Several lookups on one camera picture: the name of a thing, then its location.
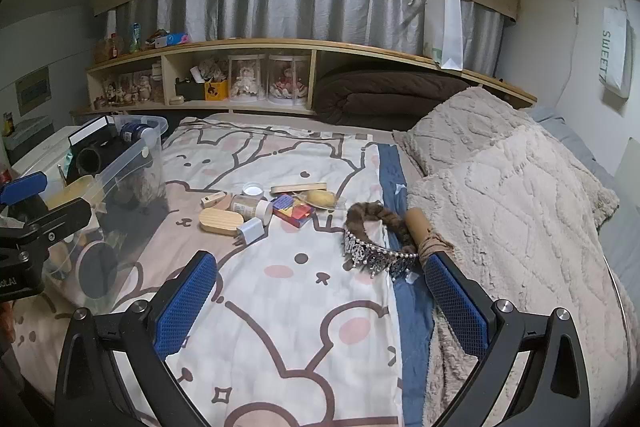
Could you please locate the black storage box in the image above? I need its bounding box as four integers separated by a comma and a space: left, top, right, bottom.
175, 77, 207, 100

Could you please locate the beige fluffy blanket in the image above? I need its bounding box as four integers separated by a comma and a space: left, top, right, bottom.
392, 86, 622, 427

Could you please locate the black box with white edge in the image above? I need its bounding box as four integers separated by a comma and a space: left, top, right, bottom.
66, 115, 123, 182

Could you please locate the doll in clear case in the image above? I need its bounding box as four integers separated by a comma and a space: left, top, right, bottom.
227, 53, 268, 102
267, 53, 312, 100

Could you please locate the dark round tin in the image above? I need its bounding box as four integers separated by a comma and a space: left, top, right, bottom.
75, 239, 119, 299

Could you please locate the grey bed sheet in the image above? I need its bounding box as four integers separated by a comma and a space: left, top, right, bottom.
525, 104, 640, 308

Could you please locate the folded brown quilt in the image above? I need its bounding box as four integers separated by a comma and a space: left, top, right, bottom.
312, 67, 473, 132

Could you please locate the beige twine spool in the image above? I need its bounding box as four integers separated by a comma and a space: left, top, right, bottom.
404, 207, 456, 279

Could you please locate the white hanging paper bag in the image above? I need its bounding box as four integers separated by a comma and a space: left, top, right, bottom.
597, 0, 635, 100

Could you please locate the yellow item in clear bag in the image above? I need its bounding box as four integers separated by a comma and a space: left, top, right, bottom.
295, 189, 347, 212

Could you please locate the grey curtain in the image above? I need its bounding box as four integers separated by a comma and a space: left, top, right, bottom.
102, 0, 506, 78

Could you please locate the grey wall panel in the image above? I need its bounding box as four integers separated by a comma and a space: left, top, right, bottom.
15, 67, 54, 116

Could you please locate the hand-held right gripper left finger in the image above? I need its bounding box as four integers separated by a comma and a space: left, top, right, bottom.
52, 250, 220, 427

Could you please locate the row of small figurines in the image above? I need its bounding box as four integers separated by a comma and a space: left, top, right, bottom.
100, 72, 154, 106

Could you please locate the clear toothpick jar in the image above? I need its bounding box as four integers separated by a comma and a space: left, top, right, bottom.
230, 194, 274, 225

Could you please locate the yellow box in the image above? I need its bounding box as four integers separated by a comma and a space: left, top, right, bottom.
204, 79, 230, 102

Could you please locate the flat wooden stick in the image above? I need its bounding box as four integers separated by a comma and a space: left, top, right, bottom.
270, 182, 328, 196

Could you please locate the bear printed bed sheet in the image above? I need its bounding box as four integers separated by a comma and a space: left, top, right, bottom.
10, 112, 437, 427

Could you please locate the blue tissue pack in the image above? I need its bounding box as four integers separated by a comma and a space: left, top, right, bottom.
154, 32, 190, 49

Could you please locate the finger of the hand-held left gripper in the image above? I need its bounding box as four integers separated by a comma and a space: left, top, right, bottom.
0, 172, 49, 220
20, 198, 94, 258

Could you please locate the silver tiara crown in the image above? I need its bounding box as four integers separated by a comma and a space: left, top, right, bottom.
342, 227, 421, 281

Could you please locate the white charger plug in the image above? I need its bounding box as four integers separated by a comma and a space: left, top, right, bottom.
235, 217, 265, 246

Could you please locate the clear plastic storage bin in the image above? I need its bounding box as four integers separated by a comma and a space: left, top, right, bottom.
42, 114, 171, 313

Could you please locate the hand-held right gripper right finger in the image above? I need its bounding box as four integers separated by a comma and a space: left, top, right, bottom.
424, 251, 594, 427

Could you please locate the white wall cable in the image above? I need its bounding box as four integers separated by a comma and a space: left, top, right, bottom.
556, 0, 585, 108

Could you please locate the blue bottle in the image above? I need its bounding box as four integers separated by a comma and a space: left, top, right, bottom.
119, 121, 158, 142

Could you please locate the white cabinet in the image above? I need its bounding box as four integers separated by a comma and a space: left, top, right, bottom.
0, 116, 85, 190

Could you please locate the wooden headboard shelf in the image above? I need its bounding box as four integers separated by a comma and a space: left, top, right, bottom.
70, 38, 539, 118

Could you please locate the oval wooden box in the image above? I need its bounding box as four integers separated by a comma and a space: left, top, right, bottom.
198, 208, 244, 237

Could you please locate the colourful puzzle box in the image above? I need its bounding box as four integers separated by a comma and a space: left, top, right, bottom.
272, 193, 317, 229

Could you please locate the brown braided hairband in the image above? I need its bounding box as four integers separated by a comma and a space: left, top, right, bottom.
346, 202, 420, 258

